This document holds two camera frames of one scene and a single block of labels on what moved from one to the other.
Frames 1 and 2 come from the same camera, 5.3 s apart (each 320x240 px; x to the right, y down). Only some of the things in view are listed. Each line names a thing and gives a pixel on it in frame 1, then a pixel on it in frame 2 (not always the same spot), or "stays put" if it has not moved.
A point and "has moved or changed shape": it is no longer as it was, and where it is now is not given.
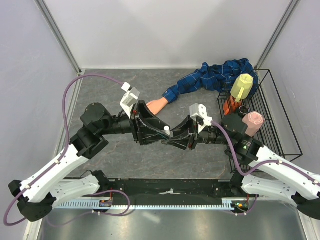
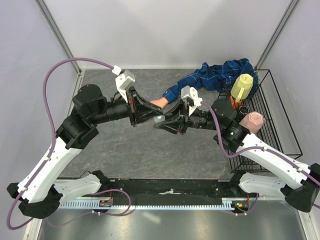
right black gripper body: x=194 y=135 → x=184 y=117
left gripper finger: x=146 y=114 → x=145 y=102
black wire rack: x=277 y=133 stays put
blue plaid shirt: x=218 y=77 stays put
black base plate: x=170 y=190 stays put
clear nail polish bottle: x=165 y=142 has moved or changed shape
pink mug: x=254 y=121 stays put
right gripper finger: x=182 y=143 → x=174 y=126
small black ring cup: x=243 y=109 stays put
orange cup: x=230 y=106 stays put
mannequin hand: x=155 y=106 stays put
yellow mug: x=241 y=87 stays put
